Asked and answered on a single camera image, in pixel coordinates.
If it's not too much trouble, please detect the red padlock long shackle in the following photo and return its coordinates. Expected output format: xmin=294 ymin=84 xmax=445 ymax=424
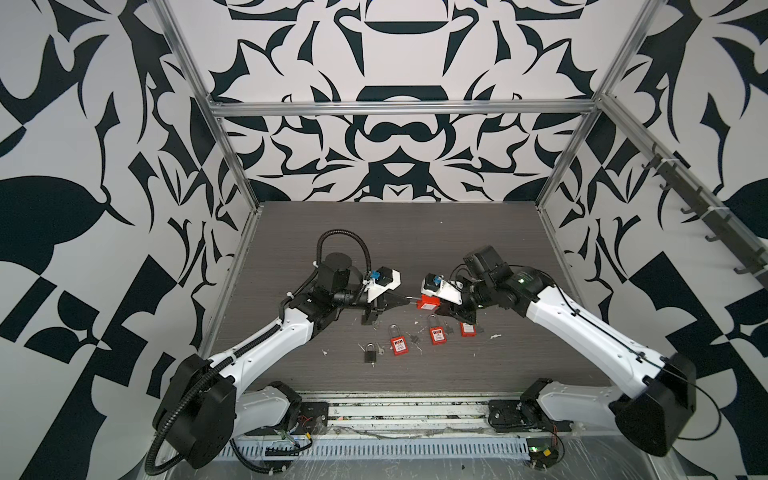
xmin=460 ymin=323 xmax=478 ymax=337

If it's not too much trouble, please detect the black padlock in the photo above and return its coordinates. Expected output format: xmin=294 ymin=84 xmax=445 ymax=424
xmin=363 ymin=343 xmax=378 ymax=366

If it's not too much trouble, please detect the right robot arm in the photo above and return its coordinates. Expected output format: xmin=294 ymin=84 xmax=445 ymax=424
xmin=421 ymin=246 xmax=696 ymax=457

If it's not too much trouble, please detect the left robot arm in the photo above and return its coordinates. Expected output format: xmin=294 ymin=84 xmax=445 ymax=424
xmin=144 ymin=252 xmax=408 ymax=476

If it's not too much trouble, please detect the silver key white head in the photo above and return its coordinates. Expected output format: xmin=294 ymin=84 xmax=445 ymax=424
xmin=409 ymin=334 xmax=423 ymax=353

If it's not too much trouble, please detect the grey hook rack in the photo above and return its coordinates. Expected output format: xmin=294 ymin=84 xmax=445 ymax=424
xmin=643 ymin=142 xmax=767 ymax=290

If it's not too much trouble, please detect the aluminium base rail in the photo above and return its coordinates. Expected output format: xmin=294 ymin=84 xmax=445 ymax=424
xmin=298 ymin=382 xmax=622 ymax=435

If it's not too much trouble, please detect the white cable duct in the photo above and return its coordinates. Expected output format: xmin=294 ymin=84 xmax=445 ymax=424
xmin=237 ymin=437 xmax=530 ymax=461

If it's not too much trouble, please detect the aluminium cage frame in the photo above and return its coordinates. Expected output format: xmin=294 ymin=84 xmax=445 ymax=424
xmin=153 ymin=1 xmax=657 ymax=345

